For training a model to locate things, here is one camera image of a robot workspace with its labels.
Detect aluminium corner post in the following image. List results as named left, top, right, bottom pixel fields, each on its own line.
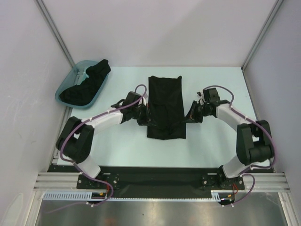
left=241, top=0, right=285, bottom=72
left=34, top=0, right=75, bottom=67

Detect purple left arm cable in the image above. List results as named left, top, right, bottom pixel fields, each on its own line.
left=44, top=84, right=148, bottom=210

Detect black clothes in basket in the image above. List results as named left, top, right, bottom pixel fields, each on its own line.
left=59, top=59, right=111, bottom=106

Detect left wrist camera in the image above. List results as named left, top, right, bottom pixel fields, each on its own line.
left=122, top=91, right=146, bottom=107

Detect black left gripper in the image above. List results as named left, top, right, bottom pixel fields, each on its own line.
left=131, top=103, right=156, bottom=126

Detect aluminium frame rail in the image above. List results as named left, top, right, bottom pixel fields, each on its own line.
left=33, top=172, right=79, bottom=191

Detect teal plastic basket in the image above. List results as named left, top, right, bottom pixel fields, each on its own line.
left=55, top=60, right=113, bottom=110

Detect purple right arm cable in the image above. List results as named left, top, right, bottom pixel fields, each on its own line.
left=203, top=85, right=278, bottom=208

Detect light blue slotted cable duct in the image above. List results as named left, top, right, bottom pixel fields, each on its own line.
left=43, top=191, right=108, bottom=201

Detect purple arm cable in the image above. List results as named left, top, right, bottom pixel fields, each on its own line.
left=203, top=85, right=278, bottom=208
left=44, top=84, right=148, bottom=210

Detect right aluminium corner post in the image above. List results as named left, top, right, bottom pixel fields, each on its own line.
left=241, top=0, right=285, bottom=72

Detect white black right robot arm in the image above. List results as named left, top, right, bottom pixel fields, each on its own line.
left=184, top=100, right=275, bottom=189

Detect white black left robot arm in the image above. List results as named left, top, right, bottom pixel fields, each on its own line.
left=56, top=102, right=150, bottom=188

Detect left aluminium corner post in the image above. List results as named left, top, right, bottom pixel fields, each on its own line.
left=34, top=0, right=75, bottom=67

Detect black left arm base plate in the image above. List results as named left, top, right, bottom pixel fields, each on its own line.
left=75, top=173, right=122, bottom=190

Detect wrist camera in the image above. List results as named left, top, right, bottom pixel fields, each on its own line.
left=203, top=88, right=221, bottom=103
left=122, top=91, right=146, bottom=107

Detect black t shirt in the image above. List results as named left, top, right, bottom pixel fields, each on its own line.
left=147, top=76, right=186, bottom=140

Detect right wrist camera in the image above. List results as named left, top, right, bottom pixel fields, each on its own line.
left=203, top=88, right=221, bottom=103

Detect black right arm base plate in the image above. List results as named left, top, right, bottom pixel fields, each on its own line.
left=201, top=173, right=245, bottom=191

